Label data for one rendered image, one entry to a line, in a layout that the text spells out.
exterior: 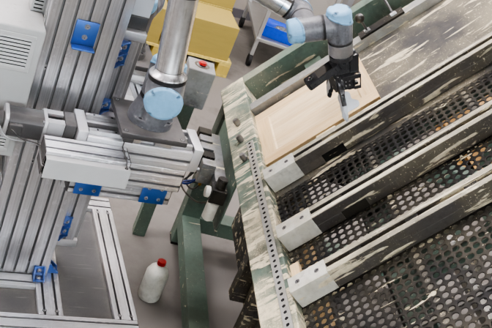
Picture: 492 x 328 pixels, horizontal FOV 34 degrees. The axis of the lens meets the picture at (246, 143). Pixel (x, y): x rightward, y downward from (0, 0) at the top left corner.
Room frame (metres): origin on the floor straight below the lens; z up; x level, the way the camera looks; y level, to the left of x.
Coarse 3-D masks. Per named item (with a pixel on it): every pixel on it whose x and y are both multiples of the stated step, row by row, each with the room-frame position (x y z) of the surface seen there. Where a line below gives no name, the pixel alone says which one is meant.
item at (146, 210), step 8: (184, 112) 3.15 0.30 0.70; (192, 112) 3.16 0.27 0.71; (184, 120) 3.15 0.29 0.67; (184, 128) 3.15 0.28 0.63; (144, 208) 3.14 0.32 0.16; (152, 208) 3.15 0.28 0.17; (144, 216) 3.14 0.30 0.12; (136, 224) 3.14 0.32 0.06; (144, 224) 3.15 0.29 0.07; (136, 232) 3.14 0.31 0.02; (144, 232) 3.15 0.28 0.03
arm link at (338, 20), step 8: (328, 8) 2.28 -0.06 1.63; (336, 8) 2.28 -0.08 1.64; (344, 8) 2.28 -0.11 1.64; (328, 16) 2.26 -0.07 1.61; (336, 16) 2.25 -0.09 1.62; (344, 16) 2.25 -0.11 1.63; (328, 24) 2.25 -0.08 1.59; (336, 24) 2.25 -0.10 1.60; (344, 24) 2.25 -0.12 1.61; (352, 24) 2.29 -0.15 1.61; (328, 32) 2.25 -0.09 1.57; (336, 32) 2.25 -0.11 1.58; (344, 32) 2.26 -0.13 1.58; (352, 32) 2.29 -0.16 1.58; (328, 40) 2.28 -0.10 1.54; (336, 40) 2.26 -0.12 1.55; (344, 40) 2.27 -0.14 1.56; (352, 40) 2.30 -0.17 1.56
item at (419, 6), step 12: (420, 0) 3.17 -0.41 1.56; (432, 0) 3.16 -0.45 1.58; (408, 12) 3.14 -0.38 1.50; (420, 12) 3.15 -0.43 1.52; (396, 24) 3.13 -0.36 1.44; (372, 36) 3.11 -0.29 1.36; (360, 48) 3.10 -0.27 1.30; (324, 60) 3.09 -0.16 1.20; (300, 72) 3.09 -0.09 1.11; (288, 84) 3.05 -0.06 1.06; (300, 84) 3.05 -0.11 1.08; (264, 96) 3.06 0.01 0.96; (276, 96) 3.03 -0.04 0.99; (252, 108) 3.01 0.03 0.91; (264, 108) 3.02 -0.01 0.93
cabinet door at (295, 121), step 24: (360, 72) 2.92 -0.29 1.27; (288, 96) 3.01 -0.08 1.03; (312, 96) 2.93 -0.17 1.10; (336, 96) 2.85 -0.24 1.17; (360, 96) 2.77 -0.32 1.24; (264, 120) 2.92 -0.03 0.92; (288, 120) 2.85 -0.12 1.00; (312, 120) 2.77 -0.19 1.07; (336, 120) 2.69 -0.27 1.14; (264, 144) 2.76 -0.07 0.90; (288, 144) 2.69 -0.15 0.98
